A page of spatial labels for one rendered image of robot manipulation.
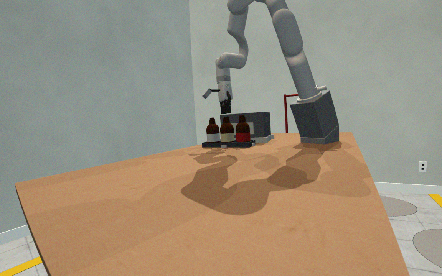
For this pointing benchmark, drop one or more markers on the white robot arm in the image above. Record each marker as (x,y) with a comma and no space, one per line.
(290,40)

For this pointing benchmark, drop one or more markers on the brown bottle with white label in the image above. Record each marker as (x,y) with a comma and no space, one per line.
(212,131)

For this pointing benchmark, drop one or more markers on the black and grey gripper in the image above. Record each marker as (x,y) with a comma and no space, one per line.
(225,96)

